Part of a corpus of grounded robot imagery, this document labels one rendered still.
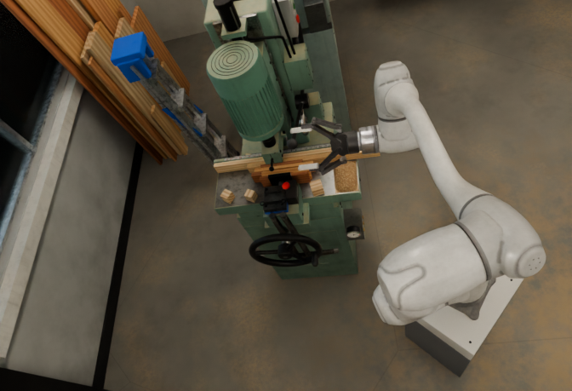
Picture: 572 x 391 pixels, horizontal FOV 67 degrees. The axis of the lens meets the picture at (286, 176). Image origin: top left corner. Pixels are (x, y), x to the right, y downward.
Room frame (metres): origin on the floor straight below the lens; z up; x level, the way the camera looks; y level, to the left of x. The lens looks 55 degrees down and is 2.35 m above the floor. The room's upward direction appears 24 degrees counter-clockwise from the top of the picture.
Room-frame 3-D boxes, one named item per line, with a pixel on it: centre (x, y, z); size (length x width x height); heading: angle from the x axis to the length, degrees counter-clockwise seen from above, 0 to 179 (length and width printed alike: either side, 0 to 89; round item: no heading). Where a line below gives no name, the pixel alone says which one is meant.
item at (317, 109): (1.20, -0.21, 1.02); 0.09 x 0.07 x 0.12; 69
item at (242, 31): (1.21, -0.05, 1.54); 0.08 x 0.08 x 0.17; 69
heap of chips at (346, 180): (0.90, -0.21, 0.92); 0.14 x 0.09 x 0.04; 159
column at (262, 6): (1.35, -0.10, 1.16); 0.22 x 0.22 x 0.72; 69
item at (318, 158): (1.03, -0.12, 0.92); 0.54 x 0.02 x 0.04; 69
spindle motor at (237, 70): (1.08, 0.00, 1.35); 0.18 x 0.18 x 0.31
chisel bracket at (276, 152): (1.10, -0.01, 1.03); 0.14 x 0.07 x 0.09; 159
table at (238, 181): (0.97, 0.02, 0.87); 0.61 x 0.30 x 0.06; 69
